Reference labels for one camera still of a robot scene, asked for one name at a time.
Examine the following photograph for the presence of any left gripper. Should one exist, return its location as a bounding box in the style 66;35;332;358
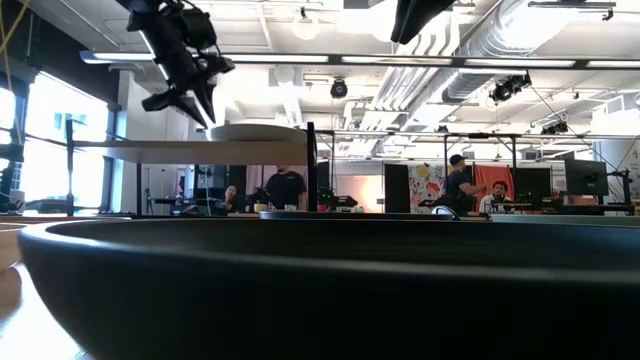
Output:
117;0;236;129

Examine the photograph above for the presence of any sage green plate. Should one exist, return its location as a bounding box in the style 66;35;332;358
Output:
490;214;640;227

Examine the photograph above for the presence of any overhead led light bar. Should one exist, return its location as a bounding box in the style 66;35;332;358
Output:
79;49;640;71

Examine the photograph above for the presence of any black ceiling spotlight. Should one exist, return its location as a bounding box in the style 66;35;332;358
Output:
329;78;350;100

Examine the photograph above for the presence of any person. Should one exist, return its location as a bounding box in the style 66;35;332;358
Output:
223;184;240;214
263;165;308;211
478;180;515;215
446;153;487;216

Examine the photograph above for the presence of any black track light cluster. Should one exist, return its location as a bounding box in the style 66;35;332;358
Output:
488;73;533;104
540;120;570;136

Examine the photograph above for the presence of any large bright window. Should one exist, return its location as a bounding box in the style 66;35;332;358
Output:
0;72;110;216

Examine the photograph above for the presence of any floral poster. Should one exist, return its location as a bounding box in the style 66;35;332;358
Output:
408;163;448;214

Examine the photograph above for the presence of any black upright panel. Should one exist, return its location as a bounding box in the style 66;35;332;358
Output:
383;163;411;214

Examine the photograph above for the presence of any orange cloth backdrop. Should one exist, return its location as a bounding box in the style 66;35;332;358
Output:
473;164;515;199

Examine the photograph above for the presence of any black white ball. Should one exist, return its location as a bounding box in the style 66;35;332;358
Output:
431;204;460;220

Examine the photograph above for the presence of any black computer monitor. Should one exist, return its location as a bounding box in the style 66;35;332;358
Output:
564;158;610;197
513;167;551;201

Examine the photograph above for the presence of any wood-top black-frame shelf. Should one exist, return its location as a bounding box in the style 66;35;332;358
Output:
66;118;320;217

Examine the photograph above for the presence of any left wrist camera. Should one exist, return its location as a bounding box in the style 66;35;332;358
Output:
172;3;220;51

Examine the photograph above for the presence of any silver ventilation duct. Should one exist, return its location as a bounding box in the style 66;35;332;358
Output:
442;0;584;105

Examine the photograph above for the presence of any white cable coil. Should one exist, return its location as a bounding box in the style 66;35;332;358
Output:
291;12;321;42

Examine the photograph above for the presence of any background black metal frame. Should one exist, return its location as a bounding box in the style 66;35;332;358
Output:
319;130;640;216

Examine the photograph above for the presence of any yellow cable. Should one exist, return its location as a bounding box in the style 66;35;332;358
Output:
0;0;31;94

